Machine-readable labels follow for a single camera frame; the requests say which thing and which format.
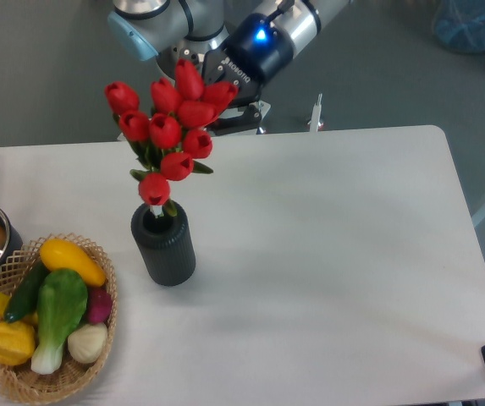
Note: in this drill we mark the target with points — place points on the purple radish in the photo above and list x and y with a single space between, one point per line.
99 305

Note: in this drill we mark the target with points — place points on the green cucumber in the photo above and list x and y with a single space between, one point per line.
23 302

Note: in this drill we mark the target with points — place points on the dark grey ribbed vase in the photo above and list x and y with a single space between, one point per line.
165 245

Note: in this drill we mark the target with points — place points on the blue plastic bag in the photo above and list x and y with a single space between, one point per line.
460 26

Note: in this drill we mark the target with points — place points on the white garlic bulb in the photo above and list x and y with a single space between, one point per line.
86 343

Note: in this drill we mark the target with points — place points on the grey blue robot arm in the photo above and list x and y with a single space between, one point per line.
146 28

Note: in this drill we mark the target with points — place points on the yellow bell pepper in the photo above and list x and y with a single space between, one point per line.
17 343

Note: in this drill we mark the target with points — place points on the red tulip bouquet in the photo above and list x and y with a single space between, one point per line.
171 141

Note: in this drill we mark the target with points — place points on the yellow squash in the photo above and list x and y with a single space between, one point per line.
58 254

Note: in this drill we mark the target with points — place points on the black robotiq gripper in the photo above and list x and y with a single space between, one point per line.
249 58

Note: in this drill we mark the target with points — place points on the green bok choy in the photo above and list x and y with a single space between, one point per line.
62 301

